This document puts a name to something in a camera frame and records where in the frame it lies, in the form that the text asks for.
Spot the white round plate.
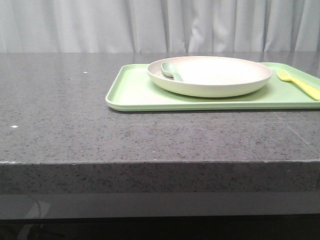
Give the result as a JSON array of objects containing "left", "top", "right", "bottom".
[{"left": 147, "top": 56, "right": 272, "bottom": 98}]

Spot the grey curtain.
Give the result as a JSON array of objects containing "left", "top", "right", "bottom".
[{"left": 0, "top": 0, "right": 320, "bottom": 53}]

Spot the light green tray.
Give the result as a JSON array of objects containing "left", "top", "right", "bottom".
[{"left": 105, "top": 62, "right": 320, "bottom": 112}]

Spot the yellow plastic fork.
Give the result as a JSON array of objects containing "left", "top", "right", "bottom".
[{"left": 276, "top": 69, "right": 320, "bottom": 101}]

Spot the sage green spoon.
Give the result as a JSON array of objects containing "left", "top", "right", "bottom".
[{"left": 161, "top": 62, "right": 183, "bottom": 82}]

